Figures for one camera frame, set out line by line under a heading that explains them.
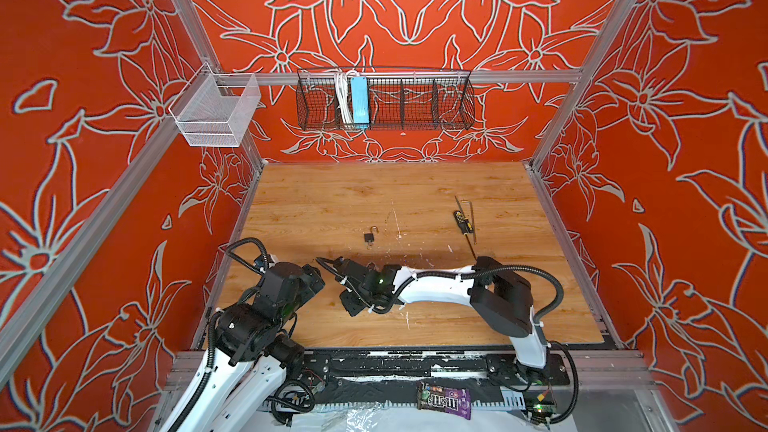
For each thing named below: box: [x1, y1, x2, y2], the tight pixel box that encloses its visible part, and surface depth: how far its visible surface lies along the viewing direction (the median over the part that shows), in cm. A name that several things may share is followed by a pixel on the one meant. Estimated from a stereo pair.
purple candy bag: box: [416, 381, 472, 420], surface depth 70 cm
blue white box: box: [351, 76, 370, 124], surface depth 91 cm
